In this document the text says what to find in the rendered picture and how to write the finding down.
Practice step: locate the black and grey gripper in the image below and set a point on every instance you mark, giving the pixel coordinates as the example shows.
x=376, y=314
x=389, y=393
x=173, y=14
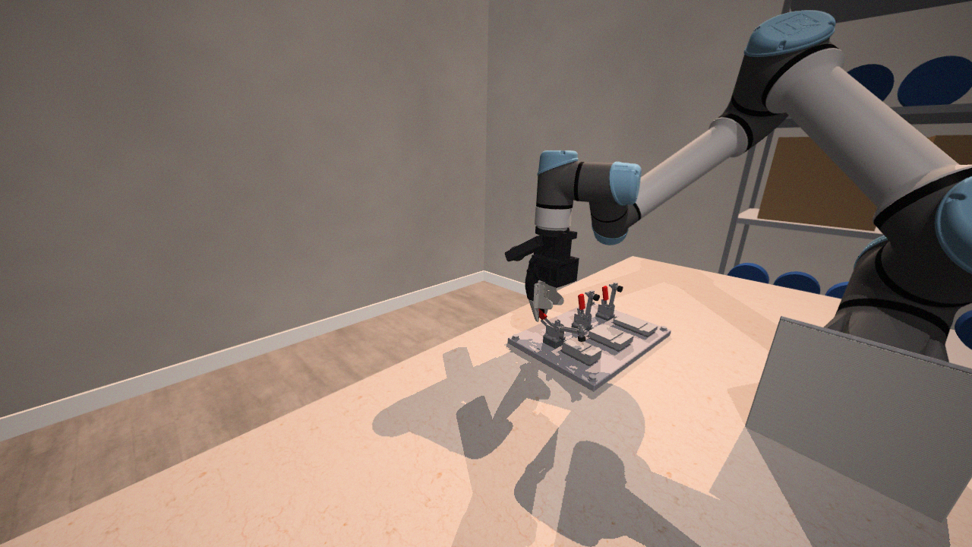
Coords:
x=552, y=265

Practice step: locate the grey toggle clamp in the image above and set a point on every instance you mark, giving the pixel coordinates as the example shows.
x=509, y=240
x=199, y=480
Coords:
x=606, y=311

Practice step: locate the toggle clamp with red handle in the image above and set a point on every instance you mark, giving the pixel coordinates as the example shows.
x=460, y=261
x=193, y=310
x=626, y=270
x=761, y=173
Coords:
x=553, y=330
x=584, y=319

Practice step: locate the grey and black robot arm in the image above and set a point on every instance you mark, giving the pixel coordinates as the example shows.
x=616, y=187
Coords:
x=905, y=294

